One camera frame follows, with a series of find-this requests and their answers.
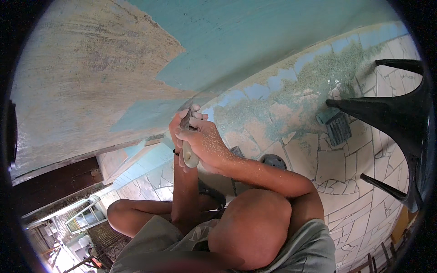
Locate person's right hand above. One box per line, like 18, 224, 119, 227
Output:
174, 118, 231, 174

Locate person's left hand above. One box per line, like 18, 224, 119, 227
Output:
169, 104, 209, 152

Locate white handled metal scraper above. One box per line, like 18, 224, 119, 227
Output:
180, 98, 200, 169

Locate dark round disc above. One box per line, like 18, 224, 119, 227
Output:
259, 154, 287, 171

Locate person's legs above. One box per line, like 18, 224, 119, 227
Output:
107, 160, 293, 271

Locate green framed window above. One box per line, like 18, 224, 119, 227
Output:
64, 196, 107, 235

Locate rusty metal grate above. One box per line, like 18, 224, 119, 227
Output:
87, 221, 133, 264

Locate green scrub brush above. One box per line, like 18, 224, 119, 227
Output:
315, 107, 352, 147

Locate yard clutter heap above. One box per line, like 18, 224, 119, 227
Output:
27, 218, 115, 273

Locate person's body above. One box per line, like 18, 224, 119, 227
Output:
109, 177, 337, 273

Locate black plastic chair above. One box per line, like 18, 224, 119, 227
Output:
325, 59, 431, 213

